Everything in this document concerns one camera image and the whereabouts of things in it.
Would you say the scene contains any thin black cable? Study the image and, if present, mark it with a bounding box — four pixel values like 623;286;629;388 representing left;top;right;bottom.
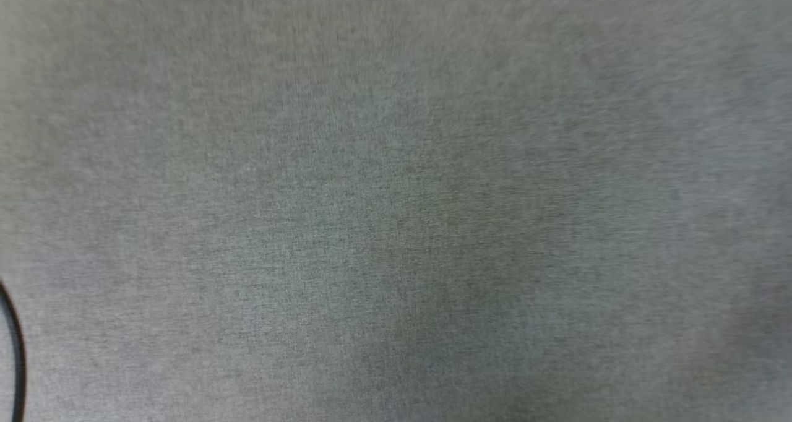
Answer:
0;280;28;422

